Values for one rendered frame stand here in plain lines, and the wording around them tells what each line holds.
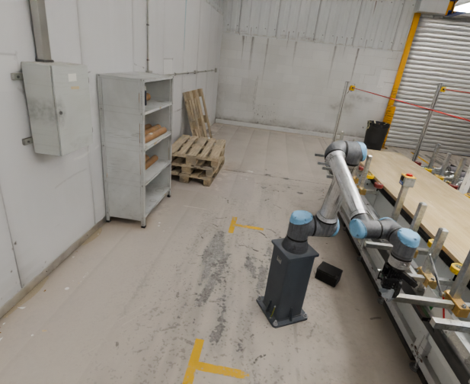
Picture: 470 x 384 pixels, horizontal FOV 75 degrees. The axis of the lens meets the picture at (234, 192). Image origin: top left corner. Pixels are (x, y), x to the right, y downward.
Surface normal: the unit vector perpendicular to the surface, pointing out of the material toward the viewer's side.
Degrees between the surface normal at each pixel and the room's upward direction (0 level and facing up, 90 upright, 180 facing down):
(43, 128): 90
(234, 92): 90
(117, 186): 90
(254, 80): 90
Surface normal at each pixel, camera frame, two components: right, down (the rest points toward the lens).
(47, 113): -0.13, 0.38
